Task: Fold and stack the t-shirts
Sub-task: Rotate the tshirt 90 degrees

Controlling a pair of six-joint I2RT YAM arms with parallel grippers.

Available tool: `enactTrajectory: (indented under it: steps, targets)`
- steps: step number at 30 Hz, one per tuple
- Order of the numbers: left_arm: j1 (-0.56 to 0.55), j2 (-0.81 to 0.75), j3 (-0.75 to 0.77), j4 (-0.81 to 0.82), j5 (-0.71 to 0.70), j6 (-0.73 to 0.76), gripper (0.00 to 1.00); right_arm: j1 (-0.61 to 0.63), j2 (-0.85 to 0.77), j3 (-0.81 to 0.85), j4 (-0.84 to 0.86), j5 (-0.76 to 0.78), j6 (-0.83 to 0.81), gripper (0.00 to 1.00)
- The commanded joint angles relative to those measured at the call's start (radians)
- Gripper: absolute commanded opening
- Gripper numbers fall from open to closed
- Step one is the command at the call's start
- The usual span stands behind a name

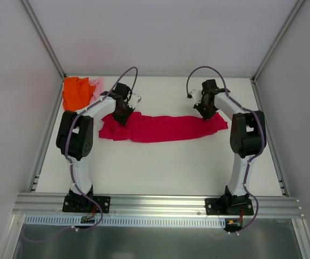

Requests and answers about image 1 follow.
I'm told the red t shirt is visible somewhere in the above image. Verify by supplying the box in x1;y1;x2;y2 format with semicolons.
99;112;228;143

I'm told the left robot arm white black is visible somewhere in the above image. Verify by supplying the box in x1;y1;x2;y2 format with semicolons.
56;83;141;213

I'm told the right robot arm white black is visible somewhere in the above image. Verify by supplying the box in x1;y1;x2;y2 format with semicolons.
187;79;266;215

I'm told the pink t shirt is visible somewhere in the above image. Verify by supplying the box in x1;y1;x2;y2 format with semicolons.
89;77;105;102

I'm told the orange t shirt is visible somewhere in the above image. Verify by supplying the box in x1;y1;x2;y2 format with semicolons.
62;77;91;111

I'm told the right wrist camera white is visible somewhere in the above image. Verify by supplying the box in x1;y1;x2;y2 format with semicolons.
187;89;203;105

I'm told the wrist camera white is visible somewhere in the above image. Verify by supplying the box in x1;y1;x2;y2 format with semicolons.
128;94;141;108
187;89;203;105

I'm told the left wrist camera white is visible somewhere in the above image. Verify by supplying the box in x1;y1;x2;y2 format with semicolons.
128;94;141;108

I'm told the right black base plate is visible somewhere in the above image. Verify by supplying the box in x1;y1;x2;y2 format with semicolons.
205;198;254;216

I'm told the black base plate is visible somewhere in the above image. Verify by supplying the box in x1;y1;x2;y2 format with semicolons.
62;194;110;214
205;198;254;216

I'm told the aluminium mounting rail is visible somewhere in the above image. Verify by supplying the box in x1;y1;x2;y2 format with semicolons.
12;192;305;219

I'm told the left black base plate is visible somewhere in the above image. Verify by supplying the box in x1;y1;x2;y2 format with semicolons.
62;194;110;214

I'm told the right aluminium frame post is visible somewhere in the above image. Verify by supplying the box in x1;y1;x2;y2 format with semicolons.
251;0;307;81

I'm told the aluminium frame post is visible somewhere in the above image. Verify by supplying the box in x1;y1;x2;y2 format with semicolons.
251;0;307;81
19;0;66;79

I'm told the white slotted cable duct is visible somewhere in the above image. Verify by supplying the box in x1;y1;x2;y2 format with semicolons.
24;215;226;229

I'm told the left aluminium frame post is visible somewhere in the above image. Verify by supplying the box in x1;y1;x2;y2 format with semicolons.
19;0;66;79

